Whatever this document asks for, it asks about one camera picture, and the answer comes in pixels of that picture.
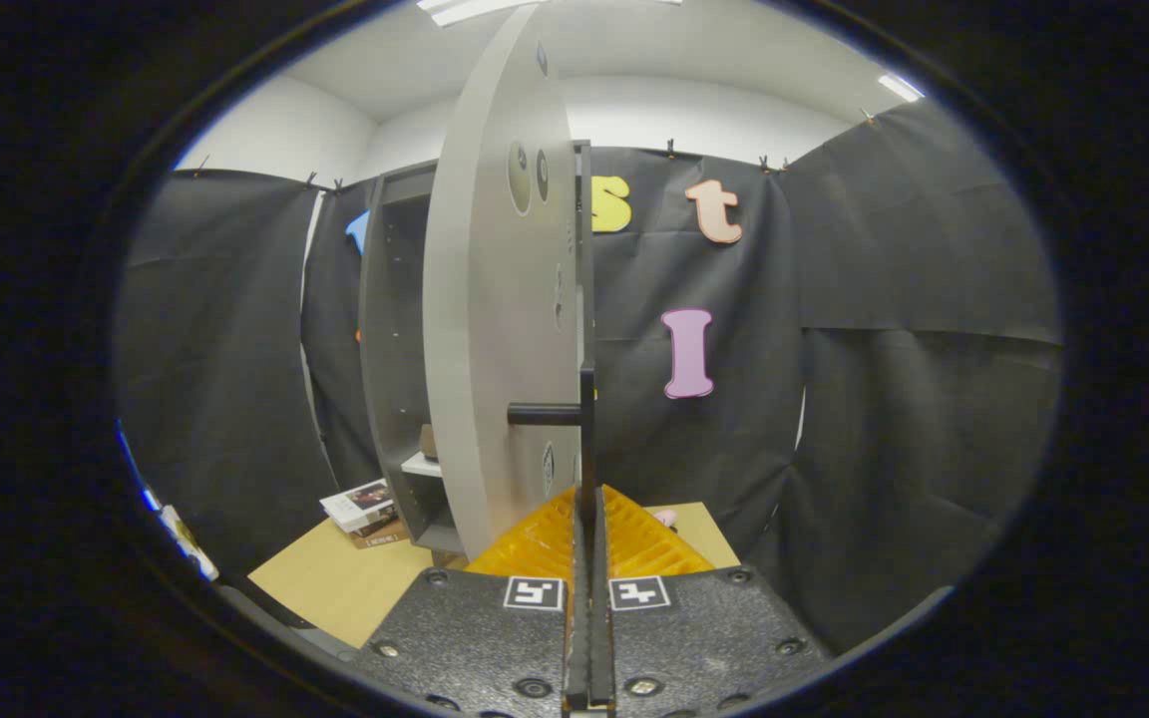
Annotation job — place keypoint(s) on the black backdrop cloth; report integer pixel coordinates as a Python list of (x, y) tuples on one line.
[(884, 399)]

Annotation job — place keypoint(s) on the white cover book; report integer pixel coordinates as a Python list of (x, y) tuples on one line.
[(360, 504)]

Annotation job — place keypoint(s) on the green and pink plush toy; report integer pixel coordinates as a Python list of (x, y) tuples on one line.
[(666, 518)]

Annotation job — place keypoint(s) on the grey shoe cabinet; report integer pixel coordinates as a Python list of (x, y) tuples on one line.
[(395, 329)]

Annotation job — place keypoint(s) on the brown fuzzy shoe with pompom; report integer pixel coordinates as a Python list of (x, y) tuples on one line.
[(429, 444)]

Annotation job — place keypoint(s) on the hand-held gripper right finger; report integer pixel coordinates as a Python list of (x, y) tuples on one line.
[(704, 638)]

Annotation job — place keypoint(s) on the brown cover book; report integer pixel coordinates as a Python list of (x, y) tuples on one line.
[(380, 537)]

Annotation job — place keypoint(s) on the ceiling light panel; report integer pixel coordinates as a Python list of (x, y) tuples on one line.
[(901, 87), (475, 8)]

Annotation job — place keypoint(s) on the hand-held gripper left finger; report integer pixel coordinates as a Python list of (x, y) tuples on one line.
[(475, 638)]

